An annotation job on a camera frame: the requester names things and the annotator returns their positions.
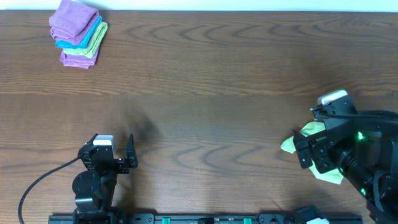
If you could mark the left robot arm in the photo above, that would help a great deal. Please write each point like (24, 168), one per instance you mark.
(94, 188)

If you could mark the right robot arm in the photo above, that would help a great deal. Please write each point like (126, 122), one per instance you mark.
(361, 145)

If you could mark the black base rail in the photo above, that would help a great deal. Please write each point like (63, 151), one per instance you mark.
(263, 218)

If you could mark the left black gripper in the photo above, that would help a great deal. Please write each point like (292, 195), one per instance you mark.
(111, 161)

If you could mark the folded purple cloth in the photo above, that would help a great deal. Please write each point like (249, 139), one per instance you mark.
(78, 61)

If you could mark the purple microfibre cloth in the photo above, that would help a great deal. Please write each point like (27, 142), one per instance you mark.
(73, 21)

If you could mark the folded blue cloth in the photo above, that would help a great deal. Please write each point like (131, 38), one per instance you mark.
(84, 42)

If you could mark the folded green cloth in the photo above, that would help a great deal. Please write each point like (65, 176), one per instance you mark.
(93, 44)

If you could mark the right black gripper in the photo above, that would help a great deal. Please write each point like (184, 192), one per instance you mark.
(315, 152)

